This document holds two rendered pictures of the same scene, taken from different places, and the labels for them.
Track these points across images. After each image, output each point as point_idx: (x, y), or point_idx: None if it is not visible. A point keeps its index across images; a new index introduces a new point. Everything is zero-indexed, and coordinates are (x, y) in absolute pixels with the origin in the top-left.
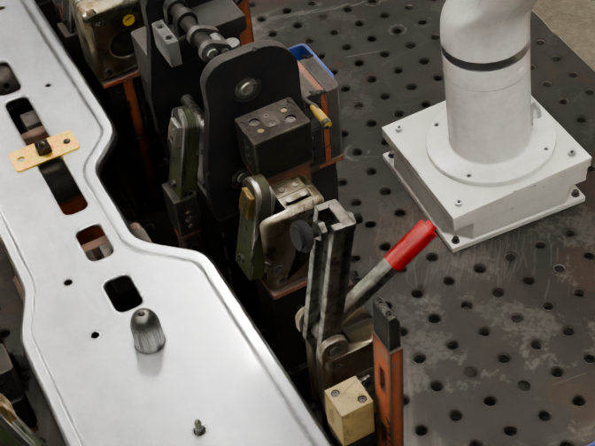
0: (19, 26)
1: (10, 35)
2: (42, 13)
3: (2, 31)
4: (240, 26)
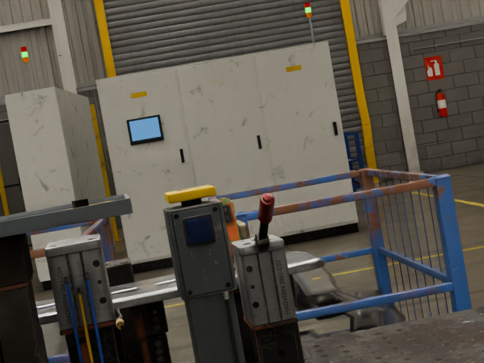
0: (47, 311)
1: (39, 311)
2: (50, 313)
3: (50, 308)
4: None
